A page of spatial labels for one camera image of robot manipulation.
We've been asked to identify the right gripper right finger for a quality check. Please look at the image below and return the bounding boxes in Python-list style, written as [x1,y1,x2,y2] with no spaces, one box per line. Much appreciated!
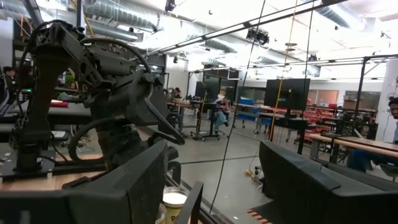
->
[258,139,398,224]

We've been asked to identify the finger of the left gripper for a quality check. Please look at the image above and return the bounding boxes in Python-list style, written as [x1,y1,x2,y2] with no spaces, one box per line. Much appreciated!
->
[144,98,187,146]

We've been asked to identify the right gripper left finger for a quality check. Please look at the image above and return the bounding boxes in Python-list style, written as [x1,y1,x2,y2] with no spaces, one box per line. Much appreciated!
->
[0,139,170,224]

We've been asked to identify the yellow blue peas can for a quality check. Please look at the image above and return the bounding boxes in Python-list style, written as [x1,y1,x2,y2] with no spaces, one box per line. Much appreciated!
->
[162,185,190,224]

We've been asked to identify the person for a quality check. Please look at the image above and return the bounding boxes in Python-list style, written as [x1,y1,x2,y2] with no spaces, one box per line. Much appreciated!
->
[213,95,233,135]
[346,96,398,174]
[170,86,183,100]
[1,65,18,105]

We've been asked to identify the small black monitor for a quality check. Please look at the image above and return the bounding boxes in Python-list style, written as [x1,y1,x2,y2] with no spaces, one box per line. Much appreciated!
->
[195,80,220,102]

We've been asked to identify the black hazard-striped floor mat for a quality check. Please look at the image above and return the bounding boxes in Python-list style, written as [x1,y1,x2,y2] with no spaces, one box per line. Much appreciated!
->
[245,198,276,224]

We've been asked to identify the black desk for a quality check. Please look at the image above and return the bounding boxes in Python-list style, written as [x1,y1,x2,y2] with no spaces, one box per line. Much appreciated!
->
[0,101,94,127]

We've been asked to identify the wooden workbench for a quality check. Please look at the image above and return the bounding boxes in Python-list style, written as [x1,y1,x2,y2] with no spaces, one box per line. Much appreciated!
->
[307,133,398,159]

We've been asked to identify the red storage bin rack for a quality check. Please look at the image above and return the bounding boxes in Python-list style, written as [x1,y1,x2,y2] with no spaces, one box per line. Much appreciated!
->
[273,107,340,141]

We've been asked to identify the blue storage bins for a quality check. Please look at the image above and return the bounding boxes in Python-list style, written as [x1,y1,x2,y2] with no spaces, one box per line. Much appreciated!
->
[236,96,257,122]

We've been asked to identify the cardboard box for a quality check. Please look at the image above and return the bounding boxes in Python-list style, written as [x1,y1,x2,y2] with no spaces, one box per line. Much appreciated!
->
[343,95,358,110]

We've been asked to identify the large black monitor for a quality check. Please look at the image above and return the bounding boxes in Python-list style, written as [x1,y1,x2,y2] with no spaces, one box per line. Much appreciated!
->
[263,78,311,111]

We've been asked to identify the black ceiling-hung device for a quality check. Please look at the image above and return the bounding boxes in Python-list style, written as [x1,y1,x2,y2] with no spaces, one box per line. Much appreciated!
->
[245,27,271,47]

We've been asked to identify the black overhead light beam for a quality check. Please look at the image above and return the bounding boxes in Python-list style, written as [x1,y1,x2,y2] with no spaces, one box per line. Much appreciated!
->
[145,0,346,57]

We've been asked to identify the black aluminium table frame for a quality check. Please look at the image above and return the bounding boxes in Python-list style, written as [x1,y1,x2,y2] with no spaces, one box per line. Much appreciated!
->
[0,160,237,224]

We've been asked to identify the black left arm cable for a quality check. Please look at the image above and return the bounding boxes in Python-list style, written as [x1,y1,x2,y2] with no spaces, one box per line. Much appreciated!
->
[79,36,154,77]
[67,115,128,164]

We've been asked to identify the black hanging cable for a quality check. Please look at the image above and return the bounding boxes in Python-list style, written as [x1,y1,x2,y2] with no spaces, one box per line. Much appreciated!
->
[302,0,315,82]
[208,0,267,215]

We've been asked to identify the silver ventilation duct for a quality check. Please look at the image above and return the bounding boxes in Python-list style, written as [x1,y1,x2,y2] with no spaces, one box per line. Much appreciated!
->
[82,0,162,32]

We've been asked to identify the black rig frame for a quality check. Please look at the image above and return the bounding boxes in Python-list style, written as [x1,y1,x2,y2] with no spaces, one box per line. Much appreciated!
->
[353,53,398,131]

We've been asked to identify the yellow hanging cable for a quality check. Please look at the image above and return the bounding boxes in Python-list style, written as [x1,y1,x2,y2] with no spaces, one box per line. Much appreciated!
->
[269,0,296,141]

